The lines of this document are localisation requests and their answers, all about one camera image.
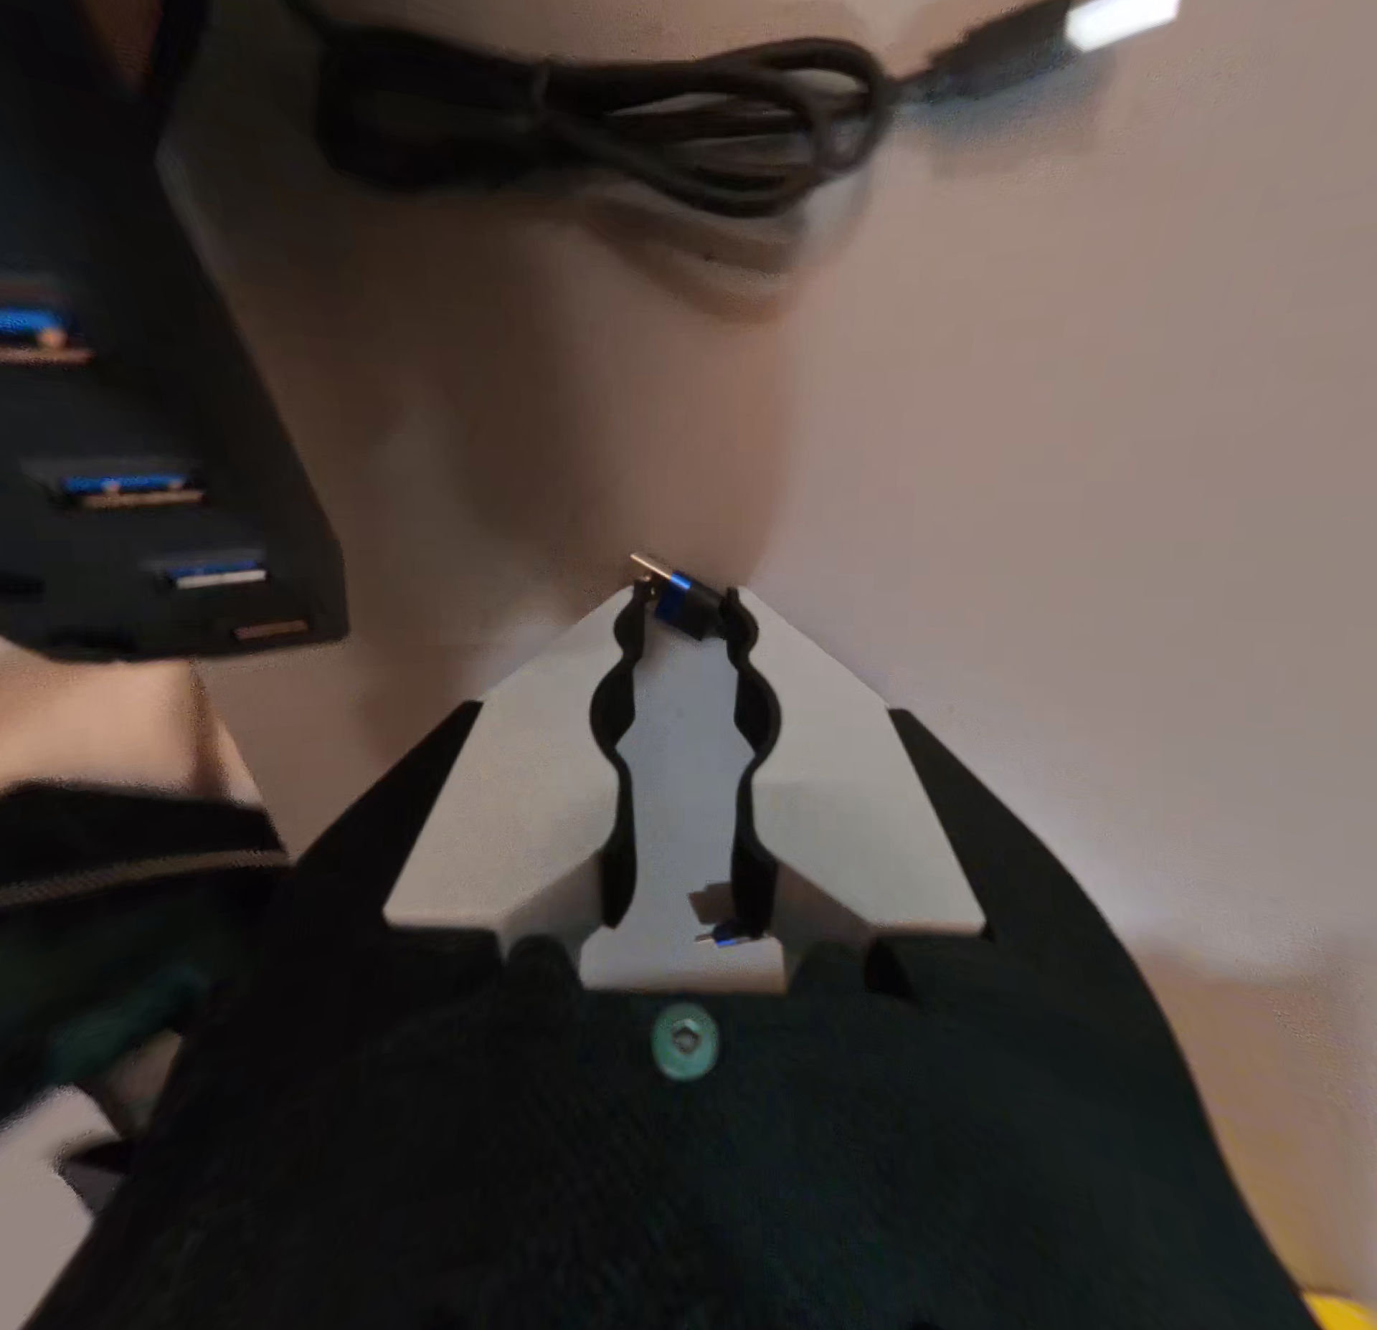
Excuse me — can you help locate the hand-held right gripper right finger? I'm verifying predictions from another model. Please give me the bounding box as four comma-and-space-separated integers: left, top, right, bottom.
726, 585, 988, 973

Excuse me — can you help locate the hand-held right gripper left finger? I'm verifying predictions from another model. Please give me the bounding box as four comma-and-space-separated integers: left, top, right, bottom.
383, 582, 647, 970

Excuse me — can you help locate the blue plug USB cable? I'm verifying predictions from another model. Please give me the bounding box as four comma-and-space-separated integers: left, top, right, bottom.
629, 549, 747, 951

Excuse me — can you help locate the black USB hub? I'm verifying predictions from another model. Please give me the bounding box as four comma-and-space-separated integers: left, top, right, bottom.
0, 0, 350, 664

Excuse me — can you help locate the grey desk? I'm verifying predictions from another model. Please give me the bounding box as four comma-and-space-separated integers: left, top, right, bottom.
161, 0, 1377, 1298

